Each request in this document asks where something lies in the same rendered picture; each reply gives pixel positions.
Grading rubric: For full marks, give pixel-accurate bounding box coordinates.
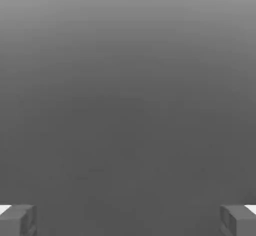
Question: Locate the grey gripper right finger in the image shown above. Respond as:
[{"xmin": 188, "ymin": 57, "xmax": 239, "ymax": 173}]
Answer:
[{"xmin": 219, "ymin": 204, "xmax": 256, "ymax": 236}]

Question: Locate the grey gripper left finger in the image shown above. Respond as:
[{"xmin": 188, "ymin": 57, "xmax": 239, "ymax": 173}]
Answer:
[{"xmin": 0, "ymin": 204, "xmax": 38, "ymax": 236}]

